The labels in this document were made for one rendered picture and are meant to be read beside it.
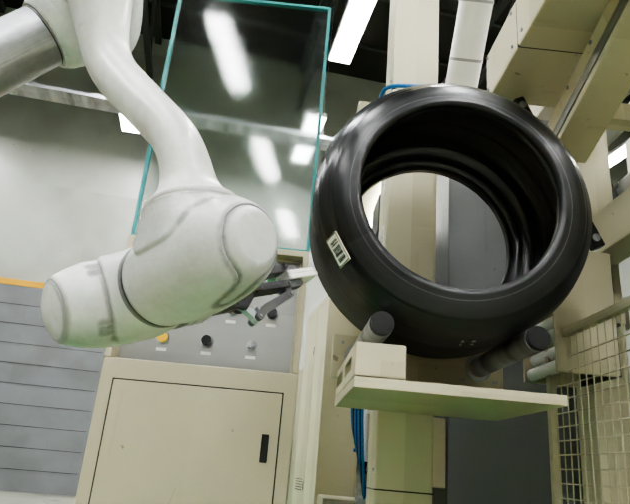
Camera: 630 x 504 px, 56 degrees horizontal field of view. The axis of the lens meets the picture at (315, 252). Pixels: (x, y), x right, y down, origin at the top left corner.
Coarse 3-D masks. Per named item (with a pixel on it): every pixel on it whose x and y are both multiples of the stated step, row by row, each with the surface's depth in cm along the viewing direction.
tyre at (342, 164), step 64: (384, 128) 117; (448, 128) 141; (512, 128) 121; (320, 192) 116; (512, 192) 143; (576, 192) 116; (320, 256) 120; (384, 256) 108; (512, 256) 139; (576, 256) 112; (448, 320) 107; (512, 320) 108
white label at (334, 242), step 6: (336, 234) 110; (330, 240) 112; (336, 240) 110; (330, 246) 112; (336, 246) 110; (342, 246) 109; (336, 252) 111; (342, 252) 109; (336, 258) 111; (342, 258) 110; (348, 258) 108; (342, 264) 110
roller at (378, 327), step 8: (376, 312) 106; (384, 312) 106; (376, 320) 105; (384, 320) 105; (392, 320) 105; (368, 328) 107; (376, 328) 105; (384, 328) 105; (392, 328) 105; (360, 336) 116; (368, 336) 109; (376, 336) 106; (384, 336) 105
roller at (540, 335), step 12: (516, 336) 112; (528, 336) 106; (540, 336) 106; (504, 348) 116; (516, 348) 111; (528, 348) 107; (540, 348) 105; (480, 360) 130; (492, 360) 123; (504, 360) 118; (516, 360) 115; (480, 372) 132; (492, 372) 130
